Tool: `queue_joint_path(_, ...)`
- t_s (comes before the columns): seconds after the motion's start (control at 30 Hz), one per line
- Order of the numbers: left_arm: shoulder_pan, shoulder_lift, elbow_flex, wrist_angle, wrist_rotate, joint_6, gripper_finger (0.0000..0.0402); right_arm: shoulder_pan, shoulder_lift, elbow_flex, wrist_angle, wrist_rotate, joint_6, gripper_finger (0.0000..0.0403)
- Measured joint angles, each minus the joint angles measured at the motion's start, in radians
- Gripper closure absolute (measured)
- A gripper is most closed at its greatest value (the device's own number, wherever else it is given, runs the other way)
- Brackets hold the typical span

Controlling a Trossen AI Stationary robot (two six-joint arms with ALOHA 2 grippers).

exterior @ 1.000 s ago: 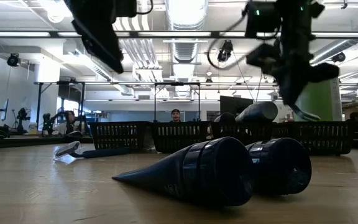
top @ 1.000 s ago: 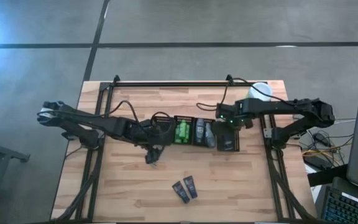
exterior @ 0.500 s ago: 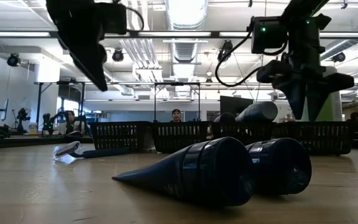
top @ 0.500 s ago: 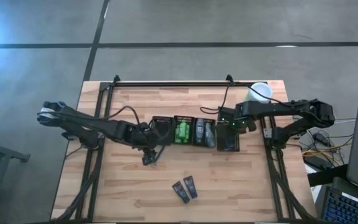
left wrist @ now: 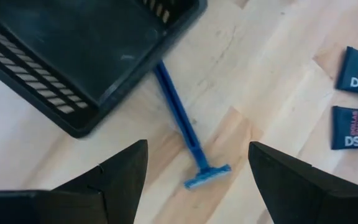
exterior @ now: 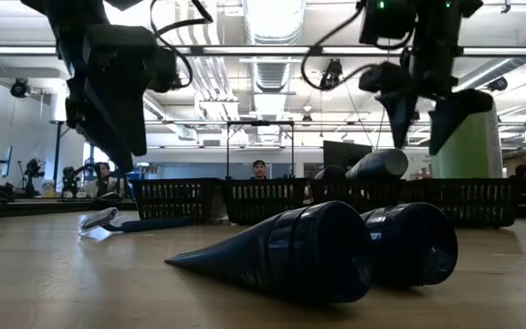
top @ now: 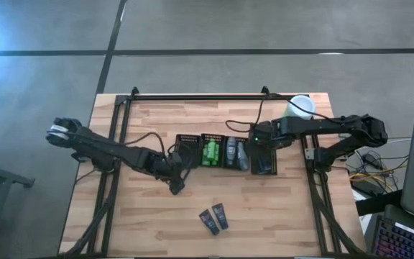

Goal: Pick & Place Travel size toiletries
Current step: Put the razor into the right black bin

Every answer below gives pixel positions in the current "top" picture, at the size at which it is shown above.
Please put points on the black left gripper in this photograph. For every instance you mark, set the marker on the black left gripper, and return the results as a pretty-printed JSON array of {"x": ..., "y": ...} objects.
[{"x": 174, "y": 167}]

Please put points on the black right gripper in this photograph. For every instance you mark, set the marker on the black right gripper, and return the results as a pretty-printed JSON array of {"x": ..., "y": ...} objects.
[{"x": 264, "y": 136}]

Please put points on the grey deodorant stick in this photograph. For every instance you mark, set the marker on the grey deodorant stick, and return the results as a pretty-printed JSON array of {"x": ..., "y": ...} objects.
[
  {"x": 231, "y": 150},
  {"x": 243, "y": 156}
]

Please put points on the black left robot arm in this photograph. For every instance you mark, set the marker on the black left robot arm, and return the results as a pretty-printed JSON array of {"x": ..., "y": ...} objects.
[{"x": 102, "y": 149}]

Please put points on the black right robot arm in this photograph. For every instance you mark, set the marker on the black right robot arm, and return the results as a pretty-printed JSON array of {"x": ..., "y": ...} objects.
[{"x": 318, "y": 124}]

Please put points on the dark blue travel tube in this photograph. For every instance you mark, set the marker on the dark blue travel tube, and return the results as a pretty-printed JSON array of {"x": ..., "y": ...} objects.
[
  {"x": 209, "y": 222},
  {"x": 220, "y": 216}
]

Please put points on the green wipes canister white lid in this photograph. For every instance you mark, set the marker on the green wipes canister white lid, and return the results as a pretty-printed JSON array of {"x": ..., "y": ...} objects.
[{"x": 300, "y": 106}]

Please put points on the backlit black keyboard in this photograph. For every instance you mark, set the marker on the backlit black keyboard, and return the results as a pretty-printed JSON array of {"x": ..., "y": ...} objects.
[{"x": 404, "y": 241}]

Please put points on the black frame clamp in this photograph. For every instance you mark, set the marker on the black frame clamp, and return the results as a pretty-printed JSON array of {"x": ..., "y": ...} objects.
[
  {"x": 134, "y": 90},
  {"x": 265, "y": 90}
]

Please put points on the black metal rig frame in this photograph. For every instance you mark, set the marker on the black metal rig frame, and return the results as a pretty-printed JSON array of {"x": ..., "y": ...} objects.
[{"x": 207, "y": 97}]

